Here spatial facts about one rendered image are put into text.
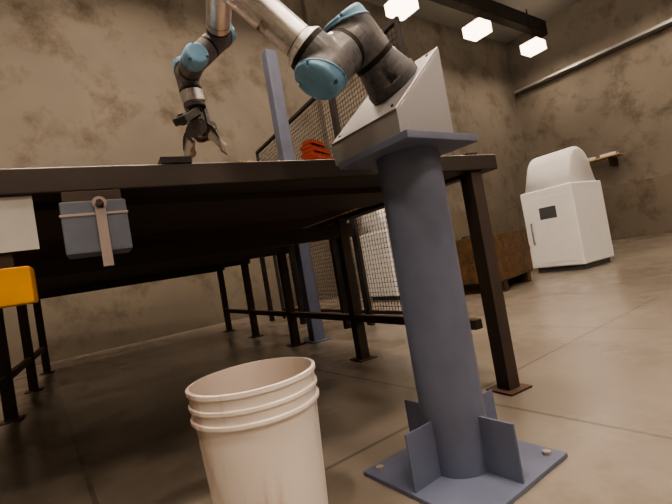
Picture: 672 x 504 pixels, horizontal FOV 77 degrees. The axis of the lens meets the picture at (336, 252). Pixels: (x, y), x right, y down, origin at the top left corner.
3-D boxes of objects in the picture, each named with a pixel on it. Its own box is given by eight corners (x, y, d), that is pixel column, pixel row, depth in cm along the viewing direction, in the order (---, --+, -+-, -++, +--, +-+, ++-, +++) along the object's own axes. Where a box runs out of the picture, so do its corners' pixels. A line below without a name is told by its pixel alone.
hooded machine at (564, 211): (590, 269, 512) (566, 142, 516) (532, 274, 571) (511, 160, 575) (617, 260, 559) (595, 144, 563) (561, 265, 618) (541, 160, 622)
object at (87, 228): (136, 262, 99) (124, 185, 99) (67, 271, 92) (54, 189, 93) (133, 265, 109) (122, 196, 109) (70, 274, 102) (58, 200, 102)
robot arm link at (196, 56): (201, 28, 131) (194, 47, 141) (177, 49, 127) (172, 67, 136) (221, 49, 134) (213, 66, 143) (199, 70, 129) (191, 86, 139)
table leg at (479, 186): (532, 387, 162) (492, 167, 164) (512, 396, 156) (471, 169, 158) (506, 382, 173) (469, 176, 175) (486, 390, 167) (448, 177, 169)
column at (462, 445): (568, 456, 110) (507, 127, 112) (480, 531, 87) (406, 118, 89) (451, 425, 140) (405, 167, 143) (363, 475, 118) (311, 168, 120)
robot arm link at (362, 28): (397, 32, 110) (363, -14, 105) (372, 63, 105) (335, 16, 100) (369, 53, 120) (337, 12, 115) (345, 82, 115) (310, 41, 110)
